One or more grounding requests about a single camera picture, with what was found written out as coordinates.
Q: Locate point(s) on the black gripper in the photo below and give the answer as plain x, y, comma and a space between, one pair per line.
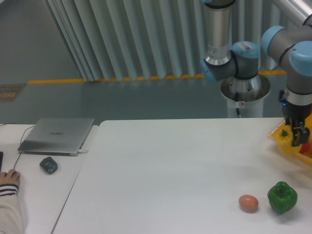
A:
295, 116

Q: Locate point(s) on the yellow bell pepper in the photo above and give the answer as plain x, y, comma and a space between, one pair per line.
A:
285, 140

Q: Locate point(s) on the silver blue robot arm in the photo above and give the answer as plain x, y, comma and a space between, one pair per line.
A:
290, 49

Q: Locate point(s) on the cream striped sleeve forearm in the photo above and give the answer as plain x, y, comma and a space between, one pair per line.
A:
11, 221

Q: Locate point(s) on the red bell pepper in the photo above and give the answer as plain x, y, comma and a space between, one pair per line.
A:
305, 147

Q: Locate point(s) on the yellow woven basket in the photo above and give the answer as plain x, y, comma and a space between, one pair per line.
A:
306, 157

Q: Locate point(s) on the green bell pepper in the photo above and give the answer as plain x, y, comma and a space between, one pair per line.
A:
282, 197

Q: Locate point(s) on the person's hand on mouse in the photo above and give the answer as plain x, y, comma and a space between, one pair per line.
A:
12, 177

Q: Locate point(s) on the brown egg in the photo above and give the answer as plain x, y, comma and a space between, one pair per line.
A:
248, 203

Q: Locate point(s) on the folding corrugated partition screen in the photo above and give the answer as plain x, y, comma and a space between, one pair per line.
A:
132, 39

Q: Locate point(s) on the silver closed laptop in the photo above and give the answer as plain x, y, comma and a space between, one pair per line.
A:
57, 136

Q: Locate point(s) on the small black plastic gadget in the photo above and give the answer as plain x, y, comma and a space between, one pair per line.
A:
49, 165

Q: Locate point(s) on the black keyboard edge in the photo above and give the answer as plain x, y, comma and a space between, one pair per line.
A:
1, 160

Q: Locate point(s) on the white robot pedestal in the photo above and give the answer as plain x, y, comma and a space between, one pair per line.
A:
253, 107

